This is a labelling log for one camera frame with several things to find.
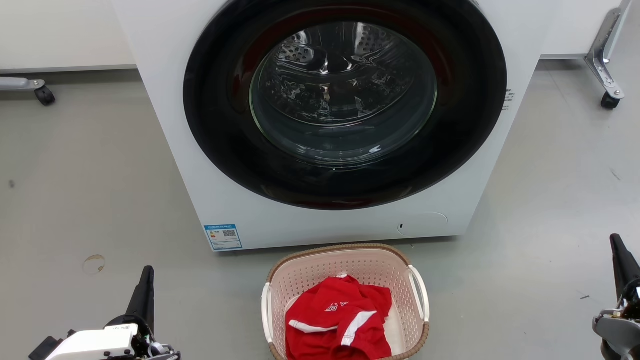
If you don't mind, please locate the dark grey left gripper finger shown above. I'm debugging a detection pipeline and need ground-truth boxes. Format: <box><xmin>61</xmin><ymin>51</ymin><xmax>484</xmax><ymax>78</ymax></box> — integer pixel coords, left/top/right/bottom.
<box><xmin>125</xmin><ymin>265</ymin><xmax>155</xmax><ymax>333</ymax></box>

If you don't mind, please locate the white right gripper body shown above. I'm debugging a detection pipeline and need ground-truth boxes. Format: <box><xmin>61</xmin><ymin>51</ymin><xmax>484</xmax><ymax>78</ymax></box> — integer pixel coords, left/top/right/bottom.
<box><xmin>592</xmin><ymin>286</ymin><xmax>640</xmax><ymax>360</ymax></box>

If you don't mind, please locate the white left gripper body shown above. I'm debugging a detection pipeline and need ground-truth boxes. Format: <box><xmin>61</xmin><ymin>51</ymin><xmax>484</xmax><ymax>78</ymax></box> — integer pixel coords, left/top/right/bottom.
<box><xmin>46</xmin><ymin>315</ymin><xmax>181</xmax><ymax>360</ymax></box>

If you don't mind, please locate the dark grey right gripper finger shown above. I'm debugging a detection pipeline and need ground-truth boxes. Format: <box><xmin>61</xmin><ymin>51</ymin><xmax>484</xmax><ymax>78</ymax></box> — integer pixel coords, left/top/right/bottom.
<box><xmin>610</xmin><ymin>233</ymin><xmax>640</xmax><ymax>302</ymax></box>

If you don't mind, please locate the cream perforated laundry basket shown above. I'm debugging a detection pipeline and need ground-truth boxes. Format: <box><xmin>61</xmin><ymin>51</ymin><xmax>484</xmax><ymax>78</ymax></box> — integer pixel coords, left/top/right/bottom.
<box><xmin>261</xmin><ymin>243</ymin><xmax>431</xmax><ymax>360</ymax></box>

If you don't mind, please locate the blue energy label sticker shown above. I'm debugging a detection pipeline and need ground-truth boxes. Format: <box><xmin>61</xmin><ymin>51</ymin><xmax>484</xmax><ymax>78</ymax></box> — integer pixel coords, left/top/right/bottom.
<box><xmin>204</xmin><ymin>224</ymin><xmax>243</xmax><ymax>251</ymax></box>

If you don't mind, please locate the white front-load washing machine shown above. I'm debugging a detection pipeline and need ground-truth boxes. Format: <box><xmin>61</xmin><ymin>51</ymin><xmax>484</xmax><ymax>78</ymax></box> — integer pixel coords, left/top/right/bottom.
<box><xmin>111</xmin><ymin>0</ymin><xmax>566</xmax><ymax>252</ymax></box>

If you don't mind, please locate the black round washer door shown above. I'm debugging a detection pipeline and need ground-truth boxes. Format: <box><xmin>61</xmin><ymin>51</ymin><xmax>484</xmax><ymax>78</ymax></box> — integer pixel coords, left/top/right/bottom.
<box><xmin>182</xmin><ymin>0</ymin><xmax>508</xmax><ymax>211</ymax></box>

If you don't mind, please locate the red garment with white stripes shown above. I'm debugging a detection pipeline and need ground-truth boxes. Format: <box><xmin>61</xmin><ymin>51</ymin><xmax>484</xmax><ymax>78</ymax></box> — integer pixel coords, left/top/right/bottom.
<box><xmin>285</xmin><ymin>274</ymin><xmax>393</xmax><ymax>360</ymax></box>

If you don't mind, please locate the white washer filter flap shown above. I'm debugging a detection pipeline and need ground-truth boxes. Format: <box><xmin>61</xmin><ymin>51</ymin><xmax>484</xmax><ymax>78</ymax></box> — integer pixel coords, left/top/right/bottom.
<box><xmin>397</xmin><ymin>212</ymin><xmax>448</xmax><ymax>237</ymax></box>

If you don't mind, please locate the grey leg with black caster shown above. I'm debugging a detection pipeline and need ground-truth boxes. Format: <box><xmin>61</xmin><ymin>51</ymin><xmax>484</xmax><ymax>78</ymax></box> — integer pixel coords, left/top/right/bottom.
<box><xmin>0</xmin><ymin>76</ymin><xmax>56</xmax><ymax>107</ymax></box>

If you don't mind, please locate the white partition panel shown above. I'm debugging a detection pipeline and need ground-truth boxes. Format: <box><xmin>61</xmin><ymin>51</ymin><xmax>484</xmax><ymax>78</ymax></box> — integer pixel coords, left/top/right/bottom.
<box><xmin>0</xmin><ymin>0</ymin><xmax>137</xmax><ymax>73</ymax></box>
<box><xmin>540</xmin><ymin>0</ymin><xmax>622</xmax><ymax>60</ymax></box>

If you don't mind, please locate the metal bracket leg with caster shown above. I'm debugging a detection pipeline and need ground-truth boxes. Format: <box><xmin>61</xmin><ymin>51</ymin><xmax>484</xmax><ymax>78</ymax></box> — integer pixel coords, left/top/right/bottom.
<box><xmin>585</xmin><ymin>0</ymin><xmax>633</xmax><ymax>110</ymax></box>

